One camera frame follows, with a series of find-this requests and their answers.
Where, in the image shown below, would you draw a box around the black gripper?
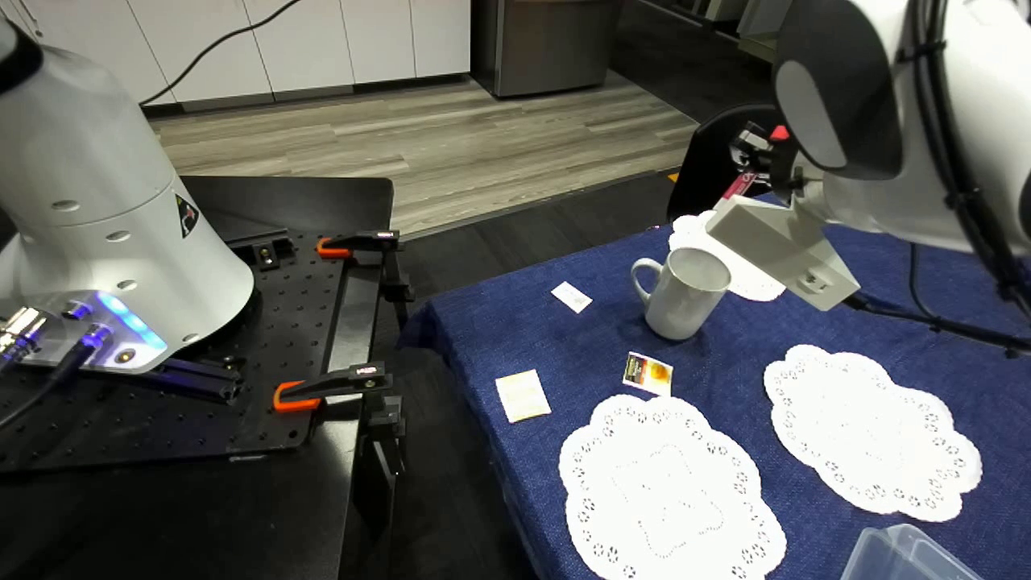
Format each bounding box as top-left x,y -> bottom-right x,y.
737,121 -> 831,212

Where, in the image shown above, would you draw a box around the red and white marker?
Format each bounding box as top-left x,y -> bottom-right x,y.
724,121 -> 795,207

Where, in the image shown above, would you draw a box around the black plastic chair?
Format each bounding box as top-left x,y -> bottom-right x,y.
665,102 -> 782,221

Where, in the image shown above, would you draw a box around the small white paper doily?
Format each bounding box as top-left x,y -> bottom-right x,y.
762,340 -> 987,524
666,207 -> 794,307

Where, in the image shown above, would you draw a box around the grey ceramic mug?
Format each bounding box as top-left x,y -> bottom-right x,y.
629,245 -> 736,345

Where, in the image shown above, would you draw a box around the small white card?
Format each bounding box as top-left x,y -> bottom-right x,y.
548,279 -> 595,316

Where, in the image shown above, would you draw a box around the orange yellow tea packet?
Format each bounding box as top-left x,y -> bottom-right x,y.
620,348 -> 676,398

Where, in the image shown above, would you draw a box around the blue denim tablecloth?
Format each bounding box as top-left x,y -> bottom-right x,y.
414,207 -> 1031,580

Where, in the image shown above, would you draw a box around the stainless steel appliance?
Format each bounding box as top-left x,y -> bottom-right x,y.
470,0 -> 624,102

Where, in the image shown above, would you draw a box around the pale yellow card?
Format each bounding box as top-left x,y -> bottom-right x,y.
492,368 -> 555,424

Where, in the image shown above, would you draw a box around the large white paper doily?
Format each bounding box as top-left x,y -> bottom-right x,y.
555,390 -> 790,580

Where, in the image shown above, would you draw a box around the white cabinets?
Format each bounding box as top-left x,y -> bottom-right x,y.
13,0 -> 477,108

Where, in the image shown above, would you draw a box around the orange black bar clamp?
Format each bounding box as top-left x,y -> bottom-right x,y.
267,360 -> 390,419
314,225 -> 402,265

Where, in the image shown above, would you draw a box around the clear plastic container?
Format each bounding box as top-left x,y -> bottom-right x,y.
838,522 -> 987,580

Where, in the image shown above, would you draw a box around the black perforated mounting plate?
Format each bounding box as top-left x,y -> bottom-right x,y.
0,230 -> 358,478

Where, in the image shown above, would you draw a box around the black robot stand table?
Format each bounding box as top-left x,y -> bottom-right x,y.
0,174 -> 417,580

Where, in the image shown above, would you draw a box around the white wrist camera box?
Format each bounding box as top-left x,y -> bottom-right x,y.
704,192 -> 864,316

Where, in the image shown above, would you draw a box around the small black bracket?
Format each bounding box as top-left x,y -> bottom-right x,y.
252,236 -> 301,271

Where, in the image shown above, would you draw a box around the black wall cable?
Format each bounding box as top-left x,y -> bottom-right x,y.
140,0 -> 304,108

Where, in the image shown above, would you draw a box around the black base cable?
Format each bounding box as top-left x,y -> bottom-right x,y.
0,324 -> 109,432

